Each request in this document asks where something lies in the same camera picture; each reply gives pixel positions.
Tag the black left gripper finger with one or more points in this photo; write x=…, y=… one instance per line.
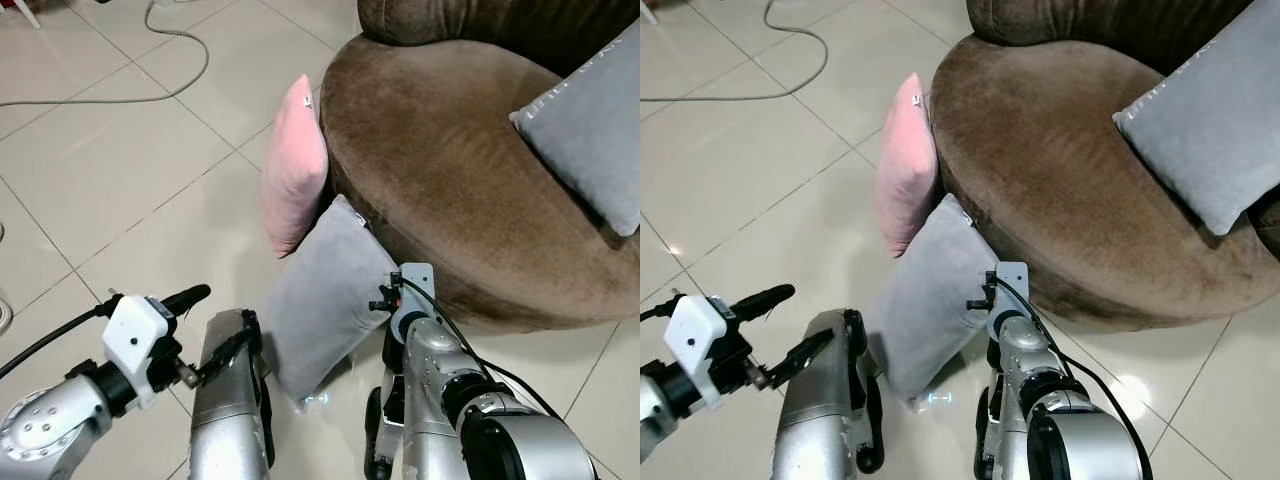
x=800, y=358
x=762, y=298
x=188, y=296
x=222, y=358

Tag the plain grey pillow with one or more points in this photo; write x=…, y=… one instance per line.
x=325, y=300
x=925, y=300

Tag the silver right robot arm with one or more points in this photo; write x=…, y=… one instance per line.
x=1070, y=420
x=480, y=410

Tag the brown round plush sofa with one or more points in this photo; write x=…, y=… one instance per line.
x=450, y=170
x=1050, y=170

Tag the pink pillow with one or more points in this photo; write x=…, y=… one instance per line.
x=295, y=170
x=905, y=170

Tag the grey pillow with white beads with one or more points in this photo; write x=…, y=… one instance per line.
x=590, y=140
x=1210, y=130

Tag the silver left robot leg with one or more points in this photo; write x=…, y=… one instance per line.
x=825, y=430
x=230, y=420

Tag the black right robot leg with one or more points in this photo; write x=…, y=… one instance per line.
x=380, y=440
x=987, y=440

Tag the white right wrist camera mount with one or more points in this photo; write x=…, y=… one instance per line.
x=1013, y=285
x=417, y=285

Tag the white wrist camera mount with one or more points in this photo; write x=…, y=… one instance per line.
x=417, y=285
x=1013, y=285
x=695, y=345
x=130, y=335

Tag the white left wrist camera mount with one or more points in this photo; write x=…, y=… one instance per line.
x=695, y=345
x=130, y=335

